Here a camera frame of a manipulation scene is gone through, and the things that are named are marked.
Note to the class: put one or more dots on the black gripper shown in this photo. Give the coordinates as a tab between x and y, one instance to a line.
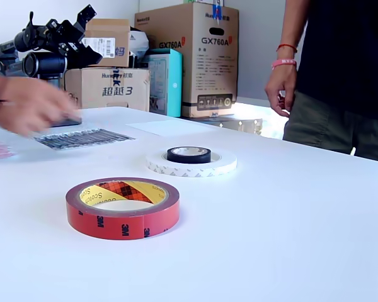
67	37

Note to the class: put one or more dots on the black tape roll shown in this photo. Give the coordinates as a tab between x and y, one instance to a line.
189	158

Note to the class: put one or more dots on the white tape roll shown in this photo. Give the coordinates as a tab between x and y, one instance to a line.
192	171

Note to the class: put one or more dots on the red 3M tape roll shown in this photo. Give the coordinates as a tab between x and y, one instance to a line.
113	226

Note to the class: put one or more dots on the dark grey Piper robot arm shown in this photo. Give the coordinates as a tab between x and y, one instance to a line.
47	64

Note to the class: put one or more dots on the person's right forearm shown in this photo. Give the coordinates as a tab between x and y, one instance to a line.
291	28

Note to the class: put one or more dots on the blue tape strip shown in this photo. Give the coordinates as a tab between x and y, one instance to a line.
216	11

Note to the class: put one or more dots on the bare hand without wristband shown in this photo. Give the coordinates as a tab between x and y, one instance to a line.
28	104

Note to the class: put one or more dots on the person's right hand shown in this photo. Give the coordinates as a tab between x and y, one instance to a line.
286	78

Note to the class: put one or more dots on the small cardboard box white label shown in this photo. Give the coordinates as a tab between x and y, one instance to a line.
116	31

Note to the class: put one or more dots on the wide cardboard box blue print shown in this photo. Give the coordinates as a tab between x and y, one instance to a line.
113	91

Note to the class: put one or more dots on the white bag triangle logo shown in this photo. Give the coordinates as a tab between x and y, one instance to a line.
138	41

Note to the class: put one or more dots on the black scribbled paper sheet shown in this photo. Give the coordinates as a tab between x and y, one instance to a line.
91	138

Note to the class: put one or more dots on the teal box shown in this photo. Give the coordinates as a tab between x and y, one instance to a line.
173	78

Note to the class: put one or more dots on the blank white paper sheet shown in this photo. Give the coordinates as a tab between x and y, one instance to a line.
170	126

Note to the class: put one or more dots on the green package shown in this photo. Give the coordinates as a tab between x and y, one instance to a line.
193	1

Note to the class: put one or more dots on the tall GX760A cardboard box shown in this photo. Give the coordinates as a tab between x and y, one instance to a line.
214	78

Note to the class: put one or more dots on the red scribbled paper sheet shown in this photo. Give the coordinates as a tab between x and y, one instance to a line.
0	152

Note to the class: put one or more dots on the dark printed box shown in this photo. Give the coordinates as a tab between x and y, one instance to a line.
239	124

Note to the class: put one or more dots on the grey roller blind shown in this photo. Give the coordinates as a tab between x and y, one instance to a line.
255	47

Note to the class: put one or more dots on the pink wristband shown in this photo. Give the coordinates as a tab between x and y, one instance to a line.
283	63

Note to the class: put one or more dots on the person in dark shirt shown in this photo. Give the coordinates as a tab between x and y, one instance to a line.
349	63

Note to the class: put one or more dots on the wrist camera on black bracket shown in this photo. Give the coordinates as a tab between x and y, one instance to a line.
86	15

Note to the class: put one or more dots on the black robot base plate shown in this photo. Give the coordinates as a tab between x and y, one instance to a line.
69	122

